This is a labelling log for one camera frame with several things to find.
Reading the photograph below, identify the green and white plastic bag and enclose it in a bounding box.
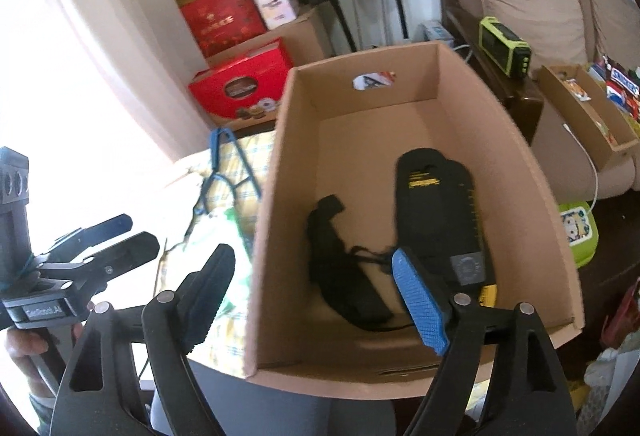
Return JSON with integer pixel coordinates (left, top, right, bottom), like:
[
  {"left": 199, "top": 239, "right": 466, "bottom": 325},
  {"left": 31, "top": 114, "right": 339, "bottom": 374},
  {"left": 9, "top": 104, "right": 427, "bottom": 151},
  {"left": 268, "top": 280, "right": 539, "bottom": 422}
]
[{"left": 190, "top": 206, "right": 261, "bottom": 311}]

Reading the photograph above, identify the green portable radio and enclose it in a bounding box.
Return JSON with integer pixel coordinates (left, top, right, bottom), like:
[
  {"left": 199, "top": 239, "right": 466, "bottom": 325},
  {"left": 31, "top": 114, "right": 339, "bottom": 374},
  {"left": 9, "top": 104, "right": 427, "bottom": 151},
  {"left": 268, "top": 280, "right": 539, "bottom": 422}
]
[{"left": 477, "top": 16, "right": 532, "bottom": 79}]

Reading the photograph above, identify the brown sofa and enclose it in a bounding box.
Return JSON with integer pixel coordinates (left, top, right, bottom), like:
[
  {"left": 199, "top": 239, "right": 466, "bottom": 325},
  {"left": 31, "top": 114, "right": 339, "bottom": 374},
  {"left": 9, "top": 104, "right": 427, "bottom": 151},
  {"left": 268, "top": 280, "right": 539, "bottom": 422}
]
[{"left": 431, "top": 0, "right": 640, "bottom": 201}]

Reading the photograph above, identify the pink plastic bag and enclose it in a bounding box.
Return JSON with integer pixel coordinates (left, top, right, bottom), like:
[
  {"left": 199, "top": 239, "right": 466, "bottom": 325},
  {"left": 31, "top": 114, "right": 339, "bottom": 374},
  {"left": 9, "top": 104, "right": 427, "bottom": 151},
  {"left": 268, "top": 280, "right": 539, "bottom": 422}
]
[{"left": 600, "top": 281, "right": 640, "bottom": 352}]

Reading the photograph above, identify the white charging cable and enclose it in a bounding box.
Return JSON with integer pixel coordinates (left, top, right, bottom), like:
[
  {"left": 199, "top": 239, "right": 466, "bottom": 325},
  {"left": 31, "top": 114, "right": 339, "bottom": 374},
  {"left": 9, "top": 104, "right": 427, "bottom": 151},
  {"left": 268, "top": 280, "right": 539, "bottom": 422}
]
[{"left": 562, "top": 123, "right": 601, "bottom": 211}]

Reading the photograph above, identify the brown shipping carton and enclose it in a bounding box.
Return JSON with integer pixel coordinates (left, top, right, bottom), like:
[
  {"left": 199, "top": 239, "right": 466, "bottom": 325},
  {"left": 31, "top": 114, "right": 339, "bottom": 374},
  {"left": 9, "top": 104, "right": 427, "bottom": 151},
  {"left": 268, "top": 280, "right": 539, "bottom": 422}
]
[{"left": 205, "top": 6, "right": 333, "bottom": 66}]

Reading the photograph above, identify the beige sofa cushion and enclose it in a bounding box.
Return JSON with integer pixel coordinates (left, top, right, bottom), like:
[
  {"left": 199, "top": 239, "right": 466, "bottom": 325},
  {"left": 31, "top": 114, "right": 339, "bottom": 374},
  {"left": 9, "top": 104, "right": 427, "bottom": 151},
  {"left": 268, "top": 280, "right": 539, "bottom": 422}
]
[
  {"left": 582, "top": 0, "right": 640, "bottom": 66},
  {"left": 467, "top": 0, "right": 591, "bottom": 71}
]

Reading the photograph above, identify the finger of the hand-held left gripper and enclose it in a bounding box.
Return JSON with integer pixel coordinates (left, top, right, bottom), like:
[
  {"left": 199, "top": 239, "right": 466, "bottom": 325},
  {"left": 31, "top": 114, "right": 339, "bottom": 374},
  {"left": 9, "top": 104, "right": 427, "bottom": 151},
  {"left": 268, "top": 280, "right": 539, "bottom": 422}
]
[
  {"left": 37, "top": 231, "right": 161, "bottom": 289},
  {"left": 47, "top": 214, "right": 133, "bottom": 257}
]

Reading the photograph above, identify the black webbing strap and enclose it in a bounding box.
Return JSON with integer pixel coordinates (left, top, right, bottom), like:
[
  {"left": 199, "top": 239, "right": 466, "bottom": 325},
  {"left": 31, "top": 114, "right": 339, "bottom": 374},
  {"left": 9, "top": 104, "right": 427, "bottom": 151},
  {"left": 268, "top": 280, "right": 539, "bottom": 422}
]
[{"left": 306, "top": 195, "right": 401, "bottom": 332}]

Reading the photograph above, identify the yellow checked tablecloth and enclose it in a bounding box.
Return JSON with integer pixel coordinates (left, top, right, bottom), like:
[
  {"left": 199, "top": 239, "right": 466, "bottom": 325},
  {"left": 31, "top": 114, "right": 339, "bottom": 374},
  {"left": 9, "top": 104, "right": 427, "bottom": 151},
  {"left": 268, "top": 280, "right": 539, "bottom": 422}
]
[{"left": 150, "top": 131, "right": 501, "bottom": 417}]

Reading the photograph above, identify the black speaker stand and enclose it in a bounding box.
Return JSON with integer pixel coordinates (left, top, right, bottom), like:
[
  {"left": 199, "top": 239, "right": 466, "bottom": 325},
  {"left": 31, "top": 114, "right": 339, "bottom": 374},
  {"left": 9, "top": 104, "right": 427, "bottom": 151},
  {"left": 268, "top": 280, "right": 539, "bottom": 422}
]
[
  {"left": 327, "top": 0, "right": 358, "bottom": 54},
  {"left": 380, "top": 0, "right": 411, "bottom": 44}
]

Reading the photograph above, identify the green cartoon lunch box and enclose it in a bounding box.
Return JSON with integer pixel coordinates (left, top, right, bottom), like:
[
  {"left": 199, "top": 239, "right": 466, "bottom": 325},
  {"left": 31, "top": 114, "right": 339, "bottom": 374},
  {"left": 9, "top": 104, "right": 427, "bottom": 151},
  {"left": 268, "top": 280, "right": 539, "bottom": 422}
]
[{"left": 556, "top": 200, "right": 598, "bottom": 269}]

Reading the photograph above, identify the white sheer curtain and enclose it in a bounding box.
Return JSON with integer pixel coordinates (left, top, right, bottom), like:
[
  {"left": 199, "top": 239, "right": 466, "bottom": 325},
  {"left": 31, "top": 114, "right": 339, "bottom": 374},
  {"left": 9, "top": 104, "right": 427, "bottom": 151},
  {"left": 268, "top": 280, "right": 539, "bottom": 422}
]
[{"left": 0, "top": 0, "right": 211, "bottom": 217}]

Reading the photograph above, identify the red tea gift box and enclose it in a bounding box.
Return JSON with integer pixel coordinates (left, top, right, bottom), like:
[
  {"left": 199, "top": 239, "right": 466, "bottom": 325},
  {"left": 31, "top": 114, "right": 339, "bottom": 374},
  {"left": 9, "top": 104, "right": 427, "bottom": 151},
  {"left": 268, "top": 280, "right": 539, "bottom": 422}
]
[{"left": 179, "top": 0, "right": 268, "bottom": 59}]

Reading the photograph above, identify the person's left hand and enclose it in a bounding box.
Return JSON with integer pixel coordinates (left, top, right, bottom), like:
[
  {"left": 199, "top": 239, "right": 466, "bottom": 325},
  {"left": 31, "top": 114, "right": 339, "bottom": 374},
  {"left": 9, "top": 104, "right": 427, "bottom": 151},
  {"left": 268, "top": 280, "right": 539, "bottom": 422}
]
[{"left": 4, "top": 327, "right": 53, "bottom": 398}]

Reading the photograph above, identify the white power strip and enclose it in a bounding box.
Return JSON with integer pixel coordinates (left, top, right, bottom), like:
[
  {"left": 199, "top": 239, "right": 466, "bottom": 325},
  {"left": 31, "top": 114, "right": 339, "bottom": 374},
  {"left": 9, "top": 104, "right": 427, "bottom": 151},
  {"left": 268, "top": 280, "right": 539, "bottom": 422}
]
[{"left": 417, "top": 20, "right": 458, "bottom": 46}]

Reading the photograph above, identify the red chocolate gift box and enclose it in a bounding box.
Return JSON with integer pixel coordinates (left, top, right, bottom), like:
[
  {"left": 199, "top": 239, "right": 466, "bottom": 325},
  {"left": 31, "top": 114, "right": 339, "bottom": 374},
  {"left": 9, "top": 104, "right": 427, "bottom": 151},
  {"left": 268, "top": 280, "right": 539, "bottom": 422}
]
[{"left": 188, "top": 37, "right": 296, "bottom": 127}]

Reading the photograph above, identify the brown cardboard box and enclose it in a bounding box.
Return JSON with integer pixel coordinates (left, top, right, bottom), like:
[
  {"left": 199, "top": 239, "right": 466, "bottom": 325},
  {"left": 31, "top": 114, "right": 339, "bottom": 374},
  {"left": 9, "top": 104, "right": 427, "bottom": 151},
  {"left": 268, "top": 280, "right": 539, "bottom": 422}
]
[{"left": 242, "top": 40, "right": 586, "bottom": 401}]

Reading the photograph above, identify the yellow and black insole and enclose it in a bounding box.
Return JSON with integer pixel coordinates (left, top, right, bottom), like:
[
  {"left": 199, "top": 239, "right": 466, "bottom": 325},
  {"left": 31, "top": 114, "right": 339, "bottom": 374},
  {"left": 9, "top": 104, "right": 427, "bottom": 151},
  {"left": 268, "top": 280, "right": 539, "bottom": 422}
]
[{"left": 442, "top": 160, "right": 499, "bottom": 309}]

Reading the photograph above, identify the person's left forearm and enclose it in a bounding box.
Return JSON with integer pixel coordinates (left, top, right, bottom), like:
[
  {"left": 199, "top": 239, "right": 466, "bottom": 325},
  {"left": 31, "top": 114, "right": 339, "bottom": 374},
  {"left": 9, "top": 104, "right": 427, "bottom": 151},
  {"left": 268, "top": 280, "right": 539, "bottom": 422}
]
[{"left": 27, "top": 386, "right": 68, "bottom": 432}]

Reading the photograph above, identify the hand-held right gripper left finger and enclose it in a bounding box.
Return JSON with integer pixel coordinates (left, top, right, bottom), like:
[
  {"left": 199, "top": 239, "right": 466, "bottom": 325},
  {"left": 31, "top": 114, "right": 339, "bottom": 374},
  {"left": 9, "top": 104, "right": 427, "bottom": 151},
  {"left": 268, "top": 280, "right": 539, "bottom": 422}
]
[{"left": 50, "top": 243, "right": 237, "bottom": 436}]

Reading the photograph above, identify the dark wooden side table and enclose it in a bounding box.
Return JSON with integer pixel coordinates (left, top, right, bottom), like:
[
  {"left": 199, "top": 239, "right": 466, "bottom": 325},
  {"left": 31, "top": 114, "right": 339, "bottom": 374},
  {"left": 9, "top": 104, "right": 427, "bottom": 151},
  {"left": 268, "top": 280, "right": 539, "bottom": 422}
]
[{"left": 445, "top": 8, "right": 546, "bottom": 147}]

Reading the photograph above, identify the white and pink box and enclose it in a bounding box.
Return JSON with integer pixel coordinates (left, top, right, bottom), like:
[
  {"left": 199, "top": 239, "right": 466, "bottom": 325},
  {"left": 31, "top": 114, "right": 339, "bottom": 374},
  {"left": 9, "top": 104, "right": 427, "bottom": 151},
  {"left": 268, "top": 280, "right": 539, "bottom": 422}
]
[{"left": 250, "top": 0, "right": 301, "bottom": 30}]

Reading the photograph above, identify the painted paper hand fan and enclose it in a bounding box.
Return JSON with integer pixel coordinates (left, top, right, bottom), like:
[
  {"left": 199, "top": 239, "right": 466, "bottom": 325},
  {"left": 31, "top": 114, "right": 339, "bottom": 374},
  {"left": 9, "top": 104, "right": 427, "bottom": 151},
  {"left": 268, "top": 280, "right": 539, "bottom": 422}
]
[{"left": 150, "top": 163, "right": 216, "bottom": 291}]

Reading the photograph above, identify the cardboard tray of snacks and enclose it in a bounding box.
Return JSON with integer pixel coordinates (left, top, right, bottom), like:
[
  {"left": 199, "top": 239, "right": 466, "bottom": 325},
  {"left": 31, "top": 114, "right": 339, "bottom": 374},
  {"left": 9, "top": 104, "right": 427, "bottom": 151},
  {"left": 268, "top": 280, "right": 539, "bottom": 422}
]
[{"left": 537, "top": 56, "right": 640, "bottom": 167}]

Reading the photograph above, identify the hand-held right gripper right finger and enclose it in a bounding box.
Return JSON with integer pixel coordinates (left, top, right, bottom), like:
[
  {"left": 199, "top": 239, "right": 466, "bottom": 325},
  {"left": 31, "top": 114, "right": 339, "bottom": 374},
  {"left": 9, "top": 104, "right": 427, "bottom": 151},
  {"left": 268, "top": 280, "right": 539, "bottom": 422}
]
[{"left": 391, "top": 248, "right": 573, "bottom": 436}]

